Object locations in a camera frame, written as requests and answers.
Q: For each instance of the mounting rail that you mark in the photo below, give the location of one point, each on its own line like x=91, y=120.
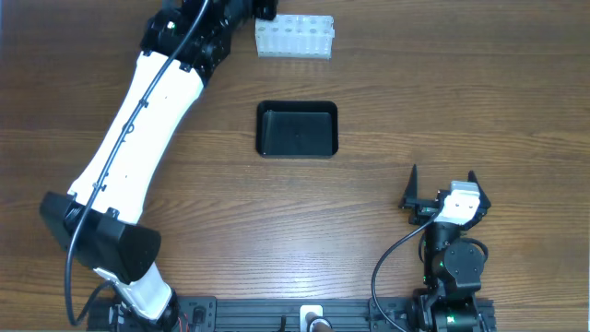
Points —
x=258, y=316

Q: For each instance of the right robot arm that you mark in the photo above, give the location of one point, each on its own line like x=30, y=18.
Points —
x=456, y=263

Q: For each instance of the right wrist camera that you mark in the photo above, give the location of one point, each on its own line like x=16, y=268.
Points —
x=458, y=200

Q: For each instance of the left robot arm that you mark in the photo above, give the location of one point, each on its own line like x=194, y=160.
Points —
x=143, y=138

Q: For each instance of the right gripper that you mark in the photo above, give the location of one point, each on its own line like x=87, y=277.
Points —
x=421, y=209

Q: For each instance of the black tray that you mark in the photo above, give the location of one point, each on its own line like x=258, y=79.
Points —
x=304, y=133

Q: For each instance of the white test tube rack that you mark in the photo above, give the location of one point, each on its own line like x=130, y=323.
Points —
x=295, y=39

